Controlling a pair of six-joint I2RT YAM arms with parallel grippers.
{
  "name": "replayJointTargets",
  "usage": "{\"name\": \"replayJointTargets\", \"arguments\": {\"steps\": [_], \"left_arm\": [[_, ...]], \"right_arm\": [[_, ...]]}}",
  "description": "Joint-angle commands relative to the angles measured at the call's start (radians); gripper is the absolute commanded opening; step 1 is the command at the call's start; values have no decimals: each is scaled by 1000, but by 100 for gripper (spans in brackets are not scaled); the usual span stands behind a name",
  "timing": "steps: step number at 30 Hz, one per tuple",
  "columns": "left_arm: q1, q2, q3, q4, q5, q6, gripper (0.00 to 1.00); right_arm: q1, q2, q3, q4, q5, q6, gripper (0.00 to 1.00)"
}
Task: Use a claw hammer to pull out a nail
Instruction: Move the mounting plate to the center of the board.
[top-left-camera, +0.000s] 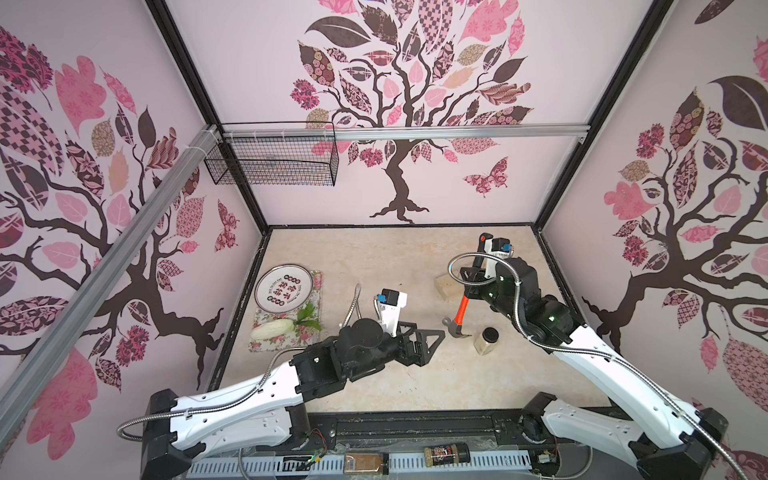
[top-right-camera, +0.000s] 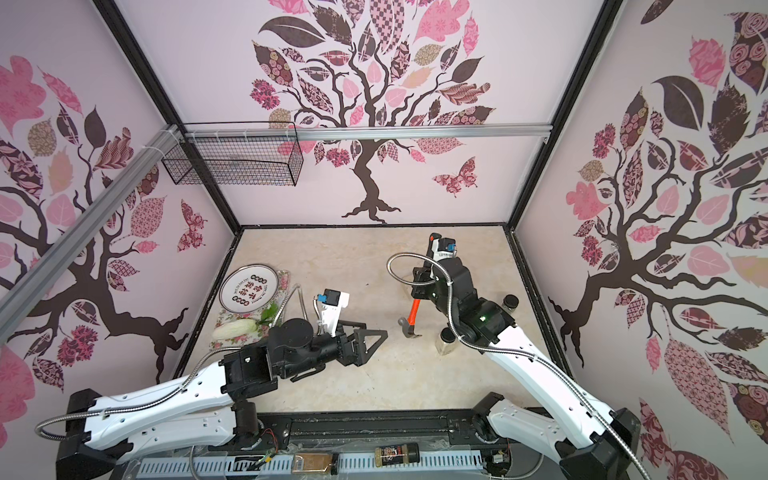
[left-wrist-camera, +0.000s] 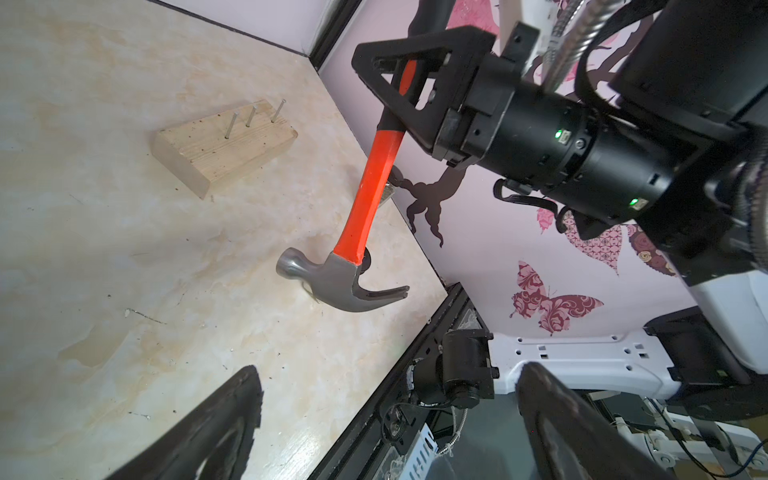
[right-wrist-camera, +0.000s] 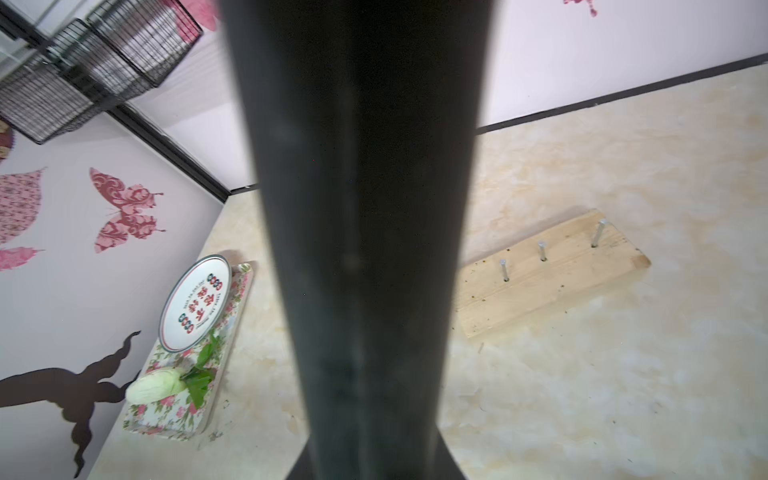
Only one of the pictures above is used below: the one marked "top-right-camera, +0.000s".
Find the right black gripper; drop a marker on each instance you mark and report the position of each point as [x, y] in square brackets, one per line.
[432, 282]

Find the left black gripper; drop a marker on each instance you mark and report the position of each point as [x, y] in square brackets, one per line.
[358, 355]

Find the red black claw hammer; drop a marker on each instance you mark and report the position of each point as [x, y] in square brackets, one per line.
[408, 323]

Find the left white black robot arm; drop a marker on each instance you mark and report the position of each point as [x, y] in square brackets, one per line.
[210, 407]

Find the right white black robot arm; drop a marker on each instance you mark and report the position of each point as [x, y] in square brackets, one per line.
[586, 437]

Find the glass jar black lid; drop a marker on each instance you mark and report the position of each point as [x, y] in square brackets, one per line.
[446, 342]

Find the white green vegetable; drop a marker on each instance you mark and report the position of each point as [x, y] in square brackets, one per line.
[235, 329]

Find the floral cloth mat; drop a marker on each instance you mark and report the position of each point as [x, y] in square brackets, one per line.
[264, 316]

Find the white round plate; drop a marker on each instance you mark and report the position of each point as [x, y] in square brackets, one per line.
[248, 288]

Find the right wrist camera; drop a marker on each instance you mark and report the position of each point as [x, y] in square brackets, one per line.
[444, 248]

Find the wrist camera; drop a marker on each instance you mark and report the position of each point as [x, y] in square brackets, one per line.
[444, 248]
[329, 307]

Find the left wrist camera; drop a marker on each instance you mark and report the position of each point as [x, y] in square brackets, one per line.
[329, 307]

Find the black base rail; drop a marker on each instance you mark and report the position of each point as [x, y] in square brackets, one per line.
[362, 432]

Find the white slotted cable duct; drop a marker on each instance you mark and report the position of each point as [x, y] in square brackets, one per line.
[235, 467]

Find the black wire basket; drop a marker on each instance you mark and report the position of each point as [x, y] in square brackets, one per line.
[252, 153]

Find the rear aluminium rail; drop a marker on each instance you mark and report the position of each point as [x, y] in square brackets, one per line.
[377, 133]

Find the aluminium rail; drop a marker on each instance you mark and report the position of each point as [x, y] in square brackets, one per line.
[377, 133]
[24, 296]

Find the left aluminium rail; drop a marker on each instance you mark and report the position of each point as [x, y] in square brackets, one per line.
[24, 296]

